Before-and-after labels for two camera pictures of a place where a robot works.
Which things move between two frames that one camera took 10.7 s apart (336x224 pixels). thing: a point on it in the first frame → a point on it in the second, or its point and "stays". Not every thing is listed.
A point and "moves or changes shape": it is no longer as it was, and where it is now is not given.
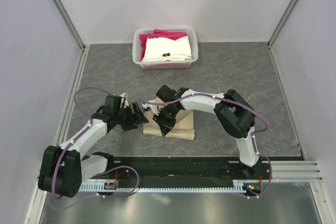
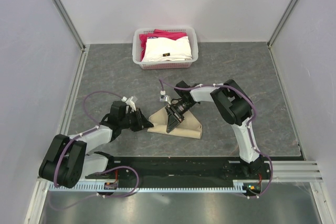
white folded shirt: [165, 49] stays
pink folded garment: [158, 33] stays
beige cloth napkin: [183, 127] moves or changes shape
